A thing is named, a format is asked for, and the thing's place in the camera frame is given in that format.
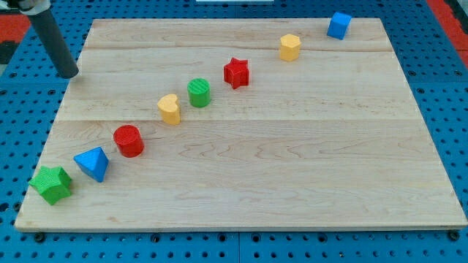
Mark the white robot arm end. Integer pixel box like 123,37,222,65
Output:
1,0,50,16

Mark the blue cube block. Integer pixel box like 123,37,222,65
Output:
327,12,352,40

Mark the green cylinder block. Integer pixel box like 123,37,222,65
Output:
187,78,211,107

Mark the red star block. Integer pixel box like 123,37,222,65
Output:
223,57,250,89

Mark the yellow heart block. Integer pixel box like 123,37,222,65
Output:
157,94,181,125

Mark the light wooden board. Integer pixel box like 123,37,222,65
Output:
15,18,467,232

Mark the yellow hexagon block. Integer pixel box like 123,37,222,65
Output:
279,34,301,61

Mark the red cylinder block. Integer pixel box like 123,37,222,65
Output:
113,125,144,158

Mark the blue triangle block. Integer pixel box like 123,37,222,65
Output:
73,147,109,183

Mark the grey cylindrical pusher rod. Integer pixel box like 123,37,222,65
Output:
28,9,79,79

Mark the green star block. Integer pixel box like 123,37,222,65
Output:
29,166,72,205

